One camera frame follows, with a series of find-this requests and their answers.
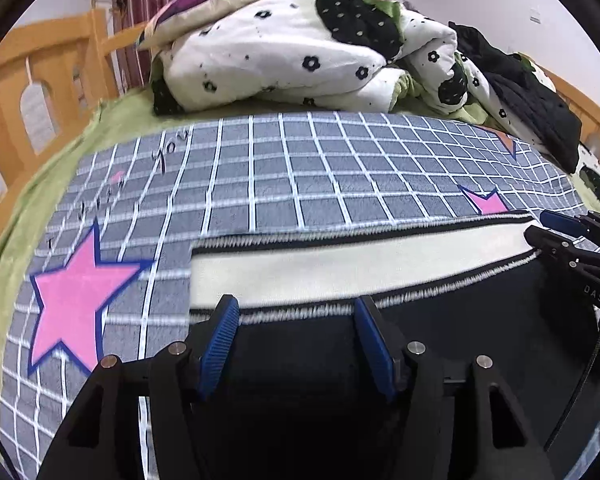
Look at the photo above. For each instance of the black jacket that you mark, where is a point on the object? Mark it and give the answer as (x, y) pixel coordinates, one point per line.
(530, 95)

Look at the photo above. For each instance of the white floral quilt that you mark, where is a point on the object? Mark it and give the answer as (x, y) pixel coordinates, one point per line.
(280, 55)

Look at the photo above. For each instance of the black pants with cream stripe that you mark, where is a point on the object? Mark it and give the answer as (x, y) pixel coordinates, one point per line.
(330, 265)

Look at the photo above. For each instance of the white wall socket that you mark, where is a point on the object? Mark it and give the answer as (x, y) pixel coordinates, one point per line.
(535, 15)

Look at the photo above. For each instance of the purple patterned pillow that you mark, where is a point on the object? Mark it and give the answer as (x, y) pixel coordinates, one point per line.
(205, 10)

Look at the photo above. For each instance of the grey grid blanket with stars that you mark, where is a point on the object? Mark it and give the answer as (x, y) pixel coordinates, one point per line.
(290, 170)

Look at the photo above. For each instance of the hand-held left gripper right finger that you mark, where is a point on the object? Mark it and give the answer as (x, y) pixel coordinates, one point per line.
(375, 345)

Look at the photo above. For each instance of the wooden bed frame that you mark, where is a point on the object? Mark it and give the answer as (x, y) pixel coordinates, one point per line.
(65, 55)

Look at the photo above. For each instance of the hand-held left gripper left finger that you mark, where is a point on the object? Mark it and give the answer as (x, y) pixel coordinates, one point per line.
(220, 345)

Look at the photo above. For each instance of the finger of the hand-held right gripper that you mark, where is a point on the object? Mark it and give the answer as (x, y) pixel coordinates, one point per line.
(555, 245)
(557, 220)

